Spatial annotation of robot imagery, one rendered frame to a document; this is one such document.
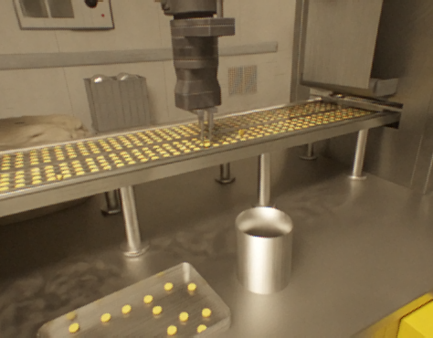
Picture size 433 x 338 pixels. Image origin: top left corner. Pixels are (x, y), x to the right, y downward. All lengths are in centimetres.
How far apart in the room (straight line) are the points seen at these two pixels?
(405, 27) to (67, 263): 76
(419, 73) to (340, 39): 17
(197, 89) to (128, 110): 333
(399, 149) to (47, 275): 72
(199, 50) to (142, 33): 391
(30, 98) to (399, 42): 389
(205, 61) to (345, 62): 37
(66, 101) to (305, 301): 401
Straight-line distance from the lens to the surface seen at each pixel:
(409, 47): 80
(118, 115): 385
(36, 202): 49
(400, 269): 58
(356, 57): 79
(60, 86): 428
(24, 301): 56
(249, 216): 50
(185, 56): 54
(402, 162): 83
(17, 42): 424
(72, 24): 426
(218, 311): 46
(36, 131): 72
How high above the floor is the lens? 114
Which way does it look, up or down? 23 degrees down
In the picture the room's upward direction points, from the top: 2 degrees counter-clockwise
